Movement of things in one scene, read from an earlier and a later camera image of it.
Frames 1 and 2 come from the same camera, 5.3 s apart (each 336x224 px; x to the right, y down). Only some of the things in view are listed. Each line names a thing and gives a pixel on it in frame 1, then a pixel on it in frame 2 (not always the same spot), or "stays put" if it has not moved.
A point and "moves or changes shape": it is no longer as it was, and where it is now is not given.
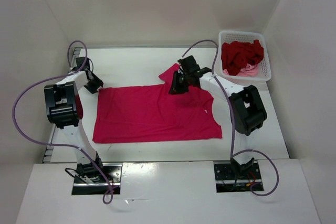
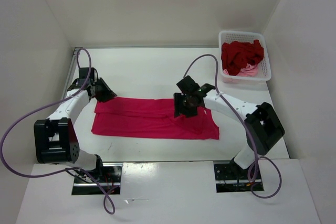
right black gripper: x=176 y=88 to x=178 y=98
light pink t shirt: x=249 y=71 stays put
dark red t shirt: x=235 y=56 stays put
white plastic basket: x=263 y=69 stays put
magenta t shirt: x=147 y=114 moves or changes shape
